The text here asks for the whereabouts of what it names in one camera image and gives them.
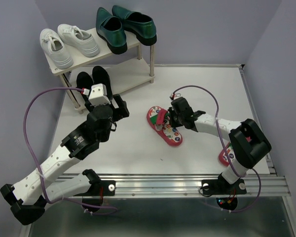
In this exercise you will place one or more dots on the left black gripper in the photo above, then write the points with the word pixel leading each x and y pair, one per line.
pixel 122 111

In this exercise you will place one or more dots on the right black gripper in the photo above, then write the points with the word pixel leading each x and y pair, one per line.
pixel 172 123

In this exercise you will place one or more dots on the pink patterned sandal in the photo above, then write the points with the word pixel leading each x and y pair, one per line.
pixel 223 157
pixel 159 120

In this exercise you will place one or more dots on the black lace shoe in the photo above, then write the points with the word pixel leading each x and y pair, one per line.
pixel 84 81
pixel 100 75

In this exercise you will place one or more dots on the green loafer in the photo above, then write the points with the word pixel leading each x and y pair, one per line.
pixel 110 29
pixel 139 24

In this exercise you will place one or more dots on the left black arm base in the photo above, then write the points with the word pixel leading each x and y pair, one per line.
pixel 94 190

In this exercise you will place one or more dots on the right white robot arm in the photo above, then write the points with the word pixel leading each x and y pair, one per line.
pixel 248 141

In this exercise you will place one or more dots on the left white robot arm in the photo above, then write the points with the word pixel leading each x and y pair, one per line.
pixel 29 197

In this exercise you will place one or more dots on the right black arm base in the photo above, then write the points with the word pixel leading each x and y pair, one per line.
pixel 227 193

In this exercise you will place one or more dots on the white two-tier shoe shelf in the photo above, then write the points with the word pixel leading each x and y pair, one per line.
pixel 124 76

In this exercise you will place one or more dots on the right white sneaker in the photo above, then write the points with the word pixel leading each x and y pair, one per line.
pixel 79 39

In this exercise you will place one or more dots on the white sneaker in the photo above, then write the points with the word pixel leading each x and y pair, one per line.
pixel 79 39
pixel 55 49

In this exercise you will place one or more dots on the left white sneaker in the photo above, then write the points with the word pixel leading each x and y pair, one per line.
pixel 55 49

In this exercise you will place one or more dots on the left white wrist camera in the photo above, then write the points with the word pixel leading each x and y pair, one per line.
pixel 98 95

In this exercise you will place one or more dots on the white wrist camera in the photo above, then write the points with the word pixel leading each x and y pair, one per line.
pixel 174 96
pixel 98 95

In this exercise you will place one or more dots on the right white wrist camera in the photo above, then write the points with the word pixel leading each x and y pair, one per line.
pixel 174 96

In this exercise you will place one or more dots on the aluminium mounting rail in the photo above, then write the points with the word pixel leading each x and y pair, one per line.
pixel 170 186

